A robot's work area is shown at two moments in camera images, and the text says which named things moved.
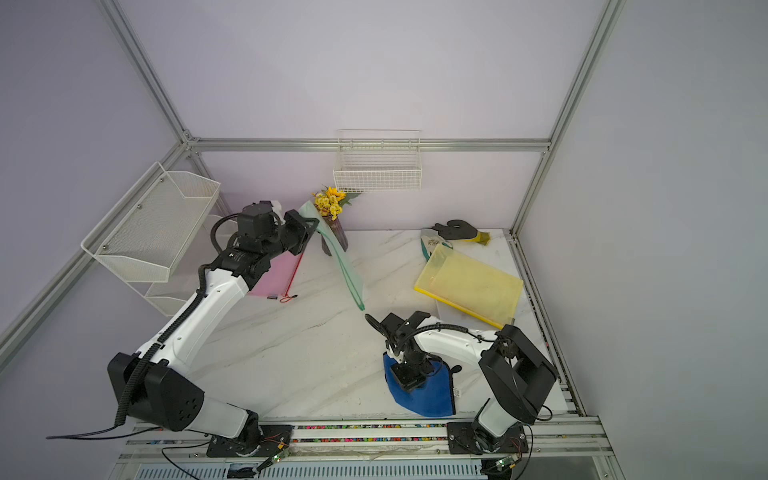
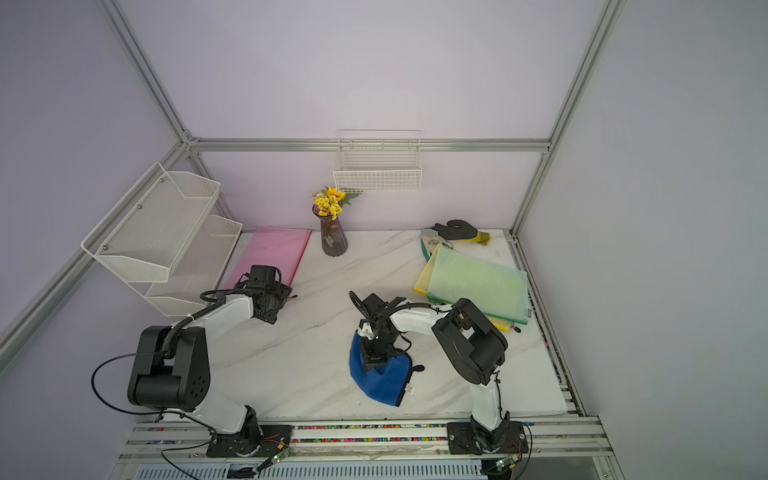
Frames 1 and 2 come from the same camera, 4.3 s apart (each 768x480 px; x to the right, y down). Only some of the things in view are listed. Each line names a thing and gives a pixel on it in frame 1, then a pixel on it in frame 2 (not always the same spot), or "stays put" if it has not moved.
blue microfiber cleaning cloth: [433, 399] → [386, 384]
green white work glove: [429, 240] stays put
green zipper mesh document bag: [347, 267] → [498, 289]
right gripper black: [408, 380] → [373, 356]
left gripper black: [303, 226] → [282, 291]
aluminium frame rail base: [569, 450] stays put
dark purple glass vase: [333, 230] stays put
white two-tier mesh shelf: [156, 239] stays put
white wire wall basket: [378, 160] stays put
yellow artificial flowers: [330, 201] stays put
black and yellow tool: [458, 229] stays put
